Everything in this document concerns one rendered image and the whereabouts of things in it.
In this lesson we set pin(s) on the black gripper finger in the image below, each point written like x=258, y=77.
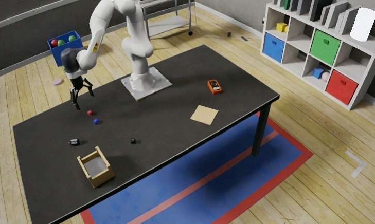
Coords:
x=73, y=97
x=89, y=87

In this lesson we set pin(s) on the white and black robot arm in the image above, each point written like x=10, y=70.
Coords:
x=137, y=47

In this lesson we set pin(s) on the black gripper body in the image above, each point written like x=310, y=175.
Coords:
x=77, y=82

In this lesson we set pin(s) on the beige flat mat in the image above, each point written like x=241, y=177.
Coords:
x=204, y=114

